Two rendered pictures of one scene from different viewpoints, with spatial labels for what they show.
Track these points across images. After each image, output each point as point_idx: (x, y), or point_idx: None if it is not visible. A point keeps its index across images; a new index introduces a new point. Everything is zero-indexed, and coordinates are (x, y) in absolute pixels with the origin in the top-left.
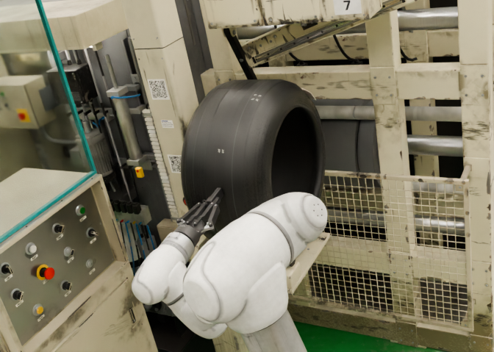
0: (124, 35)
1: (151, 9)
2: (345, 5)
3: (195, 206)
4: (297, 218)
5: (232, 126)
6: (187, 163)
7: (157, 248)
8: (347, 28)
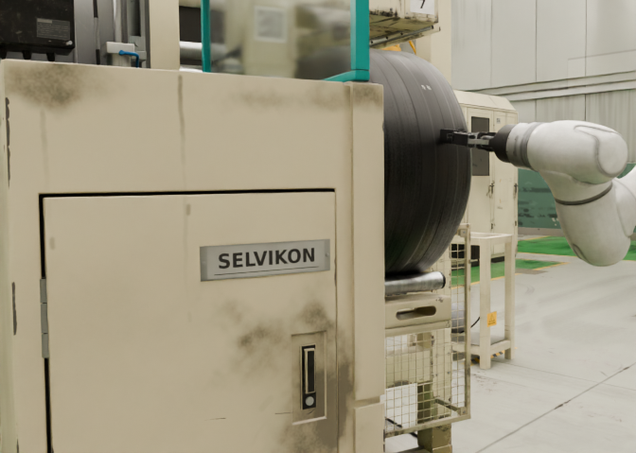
0: None
1: None
2: (420, 3)
3: (457, 132)
4: None
5: (419, 66)
6: (384, 101)
7: (552, 122)
8: (379, 47)
